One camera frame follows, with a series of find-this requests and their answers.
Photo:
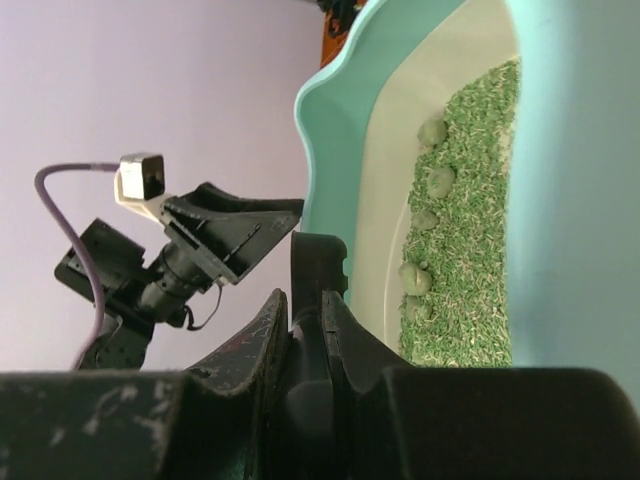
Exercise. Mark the black slotted litter scoop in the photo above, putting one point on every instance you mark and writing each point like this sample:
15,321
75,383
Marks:
301,437

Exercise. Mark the wooden compartment tray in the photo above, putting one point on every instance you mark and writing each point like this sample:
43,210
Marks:
339,17

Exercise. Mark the green litter clump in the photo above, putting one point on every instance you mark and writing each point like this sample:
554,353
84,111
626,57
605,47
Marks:
424,220
414,280
432,132
417,309
440,182

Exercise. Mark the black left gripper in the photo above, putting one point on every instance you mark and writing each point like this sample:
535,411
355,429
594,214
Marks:
215,238

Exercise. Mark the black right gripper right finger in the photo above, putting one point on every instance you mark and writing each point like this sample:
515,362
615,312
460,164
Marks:
394,420

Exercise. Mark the teal plastic litter box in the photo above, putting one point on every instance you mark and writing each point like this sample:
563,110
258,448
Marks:
535,261

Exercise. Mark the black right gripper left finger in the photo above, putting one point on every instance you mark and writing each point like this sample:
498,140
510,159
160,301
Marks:
204,422

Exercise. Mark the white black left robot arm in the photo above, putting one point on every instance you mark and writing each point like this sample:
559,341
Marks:
120,270

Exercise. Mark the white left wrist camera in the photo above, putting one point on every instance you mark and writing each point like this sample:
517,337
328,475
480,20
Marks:
140,184

